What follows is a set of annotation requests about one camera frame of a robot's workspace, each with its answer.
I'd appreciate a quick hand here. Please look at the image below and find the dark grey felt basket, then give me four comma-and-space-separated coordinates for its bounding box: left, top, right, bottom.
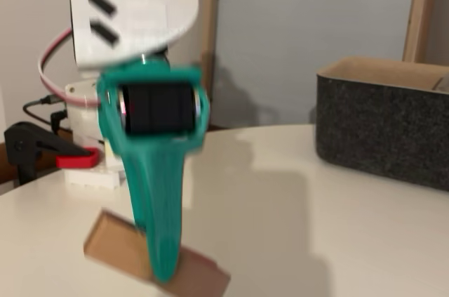
314, 57, 449, 192

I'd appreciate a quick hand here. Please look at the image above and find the black clamp with red pad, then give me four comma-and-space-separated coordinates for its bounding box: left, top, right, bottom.
4, 120, 101, 185

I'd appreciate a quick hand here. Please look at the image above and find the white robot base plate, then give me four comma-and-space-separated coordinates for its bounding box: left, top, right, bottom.
64, 166, 127, 189

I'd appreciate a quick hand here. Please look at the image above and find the wooden shelf post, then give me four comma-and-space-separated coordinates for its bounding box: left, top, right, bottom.
402, 0, 441, 65
199, 0, 222, 126

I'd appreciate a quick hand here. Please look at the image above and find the black power plug cable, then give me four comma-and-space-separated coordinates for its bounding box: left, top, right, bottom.
51, 110, 68, 133

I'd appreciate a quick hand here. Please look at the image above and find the black USB cable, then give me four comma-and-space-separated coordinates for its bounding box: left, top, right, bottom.
22, 95, 71, 129

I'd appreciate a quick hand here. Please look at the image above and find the red white black servo cable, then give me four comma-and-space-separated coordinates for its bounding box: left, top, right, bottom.
37, 26, 105, 107

